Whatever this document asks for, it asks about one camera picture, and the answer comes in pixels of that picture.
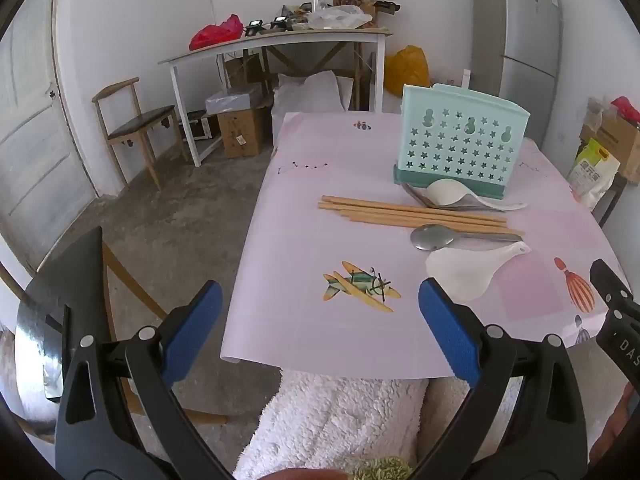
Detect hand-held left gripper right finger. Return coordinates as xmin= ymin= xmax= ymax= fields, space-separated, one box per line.
xmin=419 ymin=277 xmax=588 ymax=480

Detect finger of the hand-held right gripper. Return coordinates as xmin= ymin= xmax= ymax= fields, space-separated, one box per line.
xmin=589 ymin=259 xmax=640 ymax=386

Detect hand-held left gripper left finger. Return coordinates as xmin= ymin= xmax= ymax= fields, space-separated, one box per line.
xmin=54 ymin=280 xmax=236 ymax=480

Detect white plastic rice paddle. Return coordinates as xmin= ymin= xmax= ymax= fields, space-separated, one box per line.
xmin=425 ymin=241 xmax=532 ymax=304

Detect bundle of wooden chopsticks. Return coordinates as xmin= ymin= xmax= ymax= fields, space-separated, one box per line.
xmin=318 ymin=195 xmax=525 ymax=238

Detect white ceramic spoon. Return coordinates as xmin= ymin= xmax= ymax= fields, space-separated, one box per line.
xmin=426 ymin=178 xmax=528 ymax=212

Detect teal star-cutout utensil holder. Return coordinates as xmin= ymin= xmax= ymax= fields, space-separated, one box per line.
xmin=392 ymin=83 xmax=532 ymax=197

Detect person's right forearm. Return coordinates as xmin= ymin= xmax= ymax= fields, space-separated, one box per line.
xmin=597 ymin=380 xmax=640 ymax=461

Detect dark wooden stool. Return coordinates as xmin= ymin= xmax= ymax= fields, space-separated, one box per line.
xmin=594 ymin=174 xmax=629 ymax=229

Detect wooden chair with black back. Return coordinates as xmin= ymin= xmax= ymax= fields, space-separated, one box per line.
xmin=0 ymin=226 xmax=228 ymax=443

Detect white fluffy cloth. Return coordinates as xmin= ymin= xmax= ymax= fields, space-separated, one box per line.
xmin=234 ymin=369 xmax=521 ymax=480

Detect green fluffy cloth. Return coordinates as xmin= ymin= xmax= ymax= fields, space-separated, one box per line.
xmin=350 ymin=457 xmax=412 ymax=480

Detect yellow green rice bag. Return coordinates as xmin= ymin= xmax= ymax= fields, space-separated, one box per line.
xmin=567 ymin=138 xmax=621 ymax=211

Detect large open cardboard box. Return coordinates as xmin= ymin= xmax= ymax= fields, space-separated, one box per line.
xmin=580 ymin=105 xmax=640 ymax=184

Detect brown cardboard box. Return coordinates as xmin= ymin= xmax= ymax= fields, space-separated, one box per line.
xmin=217 ymin=106 xmax=267 ymax=159

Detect white boxy appliance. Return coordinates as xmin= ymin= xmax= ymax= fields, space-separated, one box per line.
xmin=179 ymin=110 xmax=221 ymax=144

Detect wooden chair with dark seat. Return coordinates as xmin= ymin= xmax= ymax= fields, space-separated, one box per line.
xmin=92 ymin=77 xmax=190 ymax=191

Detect clear plastic storage box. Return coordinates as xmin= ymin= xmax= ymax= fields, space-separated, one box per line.
xmin=204 ymin=88 xmax=264 ymax=116

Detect small red bag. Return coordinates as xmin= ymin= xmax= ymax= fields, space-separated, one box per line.
xmin=611 ymin=96 xmax=640 ymax=122

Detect white panel door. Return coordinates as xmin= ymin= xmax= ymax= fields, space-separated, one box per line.
xmin=0 ymin=0 xmax=99 ymax=272

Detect white sack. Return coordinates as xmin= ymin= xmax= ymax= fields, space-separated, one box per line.
xmin=272 ymin=71 xmax=352 ymax=127

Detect cardboard boxes under desk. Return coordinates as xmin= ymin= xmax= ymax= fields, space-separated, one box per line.
xmin=224 ymin=52 xmax=265 ymax=87

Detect yellow plastic bag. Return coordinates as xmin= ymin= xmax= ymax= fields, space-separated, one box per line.
xmin=384 ymin=45 xmax=431 ymax=96

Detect red plastic bag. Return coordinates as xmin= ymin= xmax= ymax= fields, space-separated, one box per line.
xmin=189 ymin=14 xmax=245 ymax=51

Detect grey refrigerator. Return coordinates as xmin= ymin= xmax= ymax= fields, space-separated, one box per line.
xmin=470 ymin=0 xmax=564 ymax=154

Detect white desk with wooden top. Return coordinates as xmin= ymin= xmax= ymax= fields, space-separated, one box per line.
xmin=158 ymin=27 xmax=394 ymax=167

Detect clear plastic bag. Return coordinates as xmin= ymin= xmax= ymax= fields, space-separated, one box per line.
xmin=305 ymin=4 xmax=374 ymax=30

